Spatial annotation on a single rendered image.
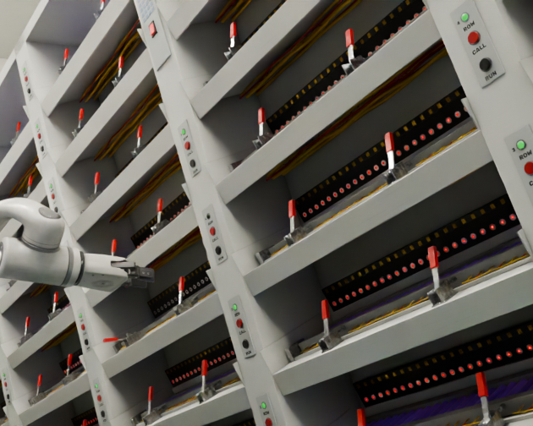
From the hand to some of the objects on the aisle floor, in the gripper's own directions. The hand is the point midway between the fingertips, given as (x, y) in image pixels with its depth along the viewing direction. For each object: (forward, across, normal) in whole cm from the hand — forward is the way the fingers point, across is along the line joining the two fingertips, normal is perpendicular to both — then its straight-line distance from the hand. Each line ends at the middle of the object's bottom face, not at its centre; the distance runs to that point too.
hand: (141, 277), depth 161 cm
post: (+37, -92, +79) cm, 127 cm away
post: (+37, +48, +78) cm, 99 cm away
